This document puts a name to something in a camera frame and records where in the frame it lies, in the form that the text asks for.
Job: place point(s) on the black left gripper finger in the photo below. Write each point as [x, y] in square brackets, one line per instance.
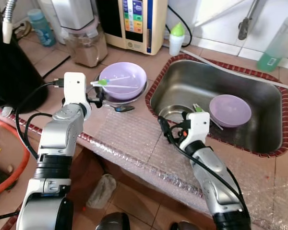
[101, 97]

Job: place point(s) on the white chopsticks green clip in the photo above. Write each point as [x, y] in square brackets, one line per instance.
[103, 82]

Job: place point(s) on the metal spoon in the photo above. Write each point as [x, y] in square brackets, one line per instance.
[125, 108]

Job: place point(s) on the shiny steel bowl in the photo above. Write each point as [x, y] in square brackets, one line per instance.
[137, 101]

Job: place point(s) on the lilac plastic bowl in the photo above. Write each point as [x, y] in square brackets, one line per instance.
[230, 111]
[129, 71]

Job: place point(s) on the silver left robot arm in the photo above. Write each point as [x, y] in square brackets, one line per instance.
[57, 136]

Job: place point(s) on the green topped chopsticks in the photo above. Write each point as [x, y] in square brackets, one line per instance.
[198, 108]

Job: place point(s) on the clear bubble wrap sheet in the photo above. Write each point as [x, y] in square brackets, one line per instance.
[149, 148]

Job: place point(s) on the clear jar brown powder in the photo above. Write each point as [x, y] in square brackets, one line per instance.
[86, 48]

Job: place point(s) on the black kettle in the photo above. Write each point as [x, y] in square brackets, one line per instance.
[14, 72]

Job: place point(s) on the stainless steel sink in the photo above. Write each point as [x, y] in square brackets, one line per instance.
[259, 110]

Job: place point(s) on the beige water ionizer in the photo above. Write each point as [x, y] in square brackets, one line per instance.
[151, 28]

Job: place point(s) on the teal plastic bottle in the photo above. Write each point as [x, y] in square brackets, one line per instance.
[42, 28]

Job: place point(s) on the white bottle green cap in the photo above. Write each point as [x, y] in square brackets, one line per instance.
[176, 40]

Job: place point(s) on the orange plastic hoop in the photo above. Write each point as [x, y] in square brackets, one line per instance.
[24, 158]

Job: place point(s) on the white filter housing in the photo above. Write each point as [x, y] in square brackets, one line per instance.
[72, 12]

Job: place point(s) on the grey floor rag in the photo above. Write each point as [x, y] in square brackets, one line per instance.
[101, 191]

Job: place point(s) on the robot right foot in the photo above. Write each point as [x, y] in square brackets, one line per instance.
[185, 226]

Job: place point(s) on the white jug green lid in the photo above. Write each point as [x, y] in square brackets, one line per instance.
[46, 13]

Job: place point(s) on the brass tap valve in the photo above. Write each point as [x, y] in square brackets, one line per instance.
[23, 29]

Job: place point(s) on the green dish soap bottle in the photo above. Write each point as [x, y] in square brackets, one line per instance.
[273, 52]

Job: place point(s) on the grey metal faucet pipe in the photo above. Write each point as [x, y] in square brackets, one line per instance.
[245, 26]

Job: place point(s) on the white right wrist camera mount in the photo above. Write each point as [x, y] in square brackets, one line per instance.
[197, 127]

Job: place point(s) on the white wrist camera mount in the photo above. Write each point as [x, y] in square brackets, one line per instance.
[76, 88]
[197, 127]

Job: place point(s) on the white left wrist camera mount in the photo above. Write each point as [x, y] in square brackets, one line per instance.
[76, 88]

